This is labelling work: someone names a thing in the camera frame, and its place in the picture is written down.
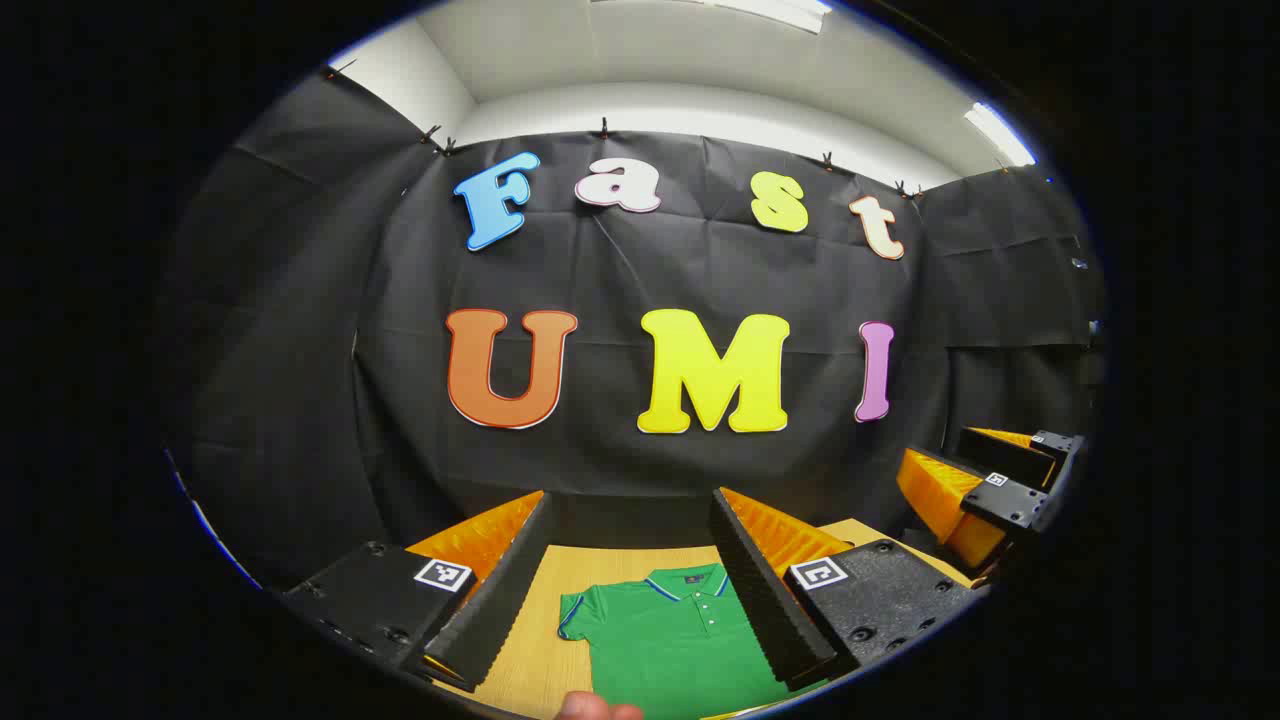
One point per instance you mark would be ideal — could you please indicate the ceiling light panel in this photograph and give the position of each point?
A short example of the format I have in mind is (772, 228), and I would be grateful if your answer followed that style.
(998, 133)

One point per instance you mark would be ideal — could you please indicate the green T-shirt with blue trim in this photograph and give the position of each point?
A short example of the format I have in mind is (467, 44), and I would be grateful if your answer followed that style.
(660, 640)

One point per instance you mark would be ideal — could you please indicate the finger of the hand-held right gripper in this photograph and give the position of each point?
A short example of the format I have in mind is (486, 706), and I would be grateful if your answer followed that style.
(1005, 457)
(1010, 503)

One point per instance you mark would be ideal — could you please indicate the row of black cloth clips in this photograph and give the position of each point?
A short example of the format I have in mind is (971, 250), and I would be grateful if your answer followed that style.
(603, 128)

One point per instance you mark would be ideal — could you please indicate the black backdrop cloth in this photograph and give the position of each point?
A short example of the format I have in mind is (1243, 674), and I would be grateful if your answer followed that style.
(300, 350)

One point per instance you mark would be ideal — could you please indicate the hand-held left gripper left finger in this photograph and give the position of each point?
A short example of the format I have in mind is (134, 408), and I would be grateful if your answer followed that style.
(500, 600)

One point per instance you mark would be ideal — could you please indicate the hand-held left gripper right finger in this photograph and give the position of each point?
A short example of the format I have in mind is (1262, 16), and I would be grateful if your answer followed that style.
(765, 600)

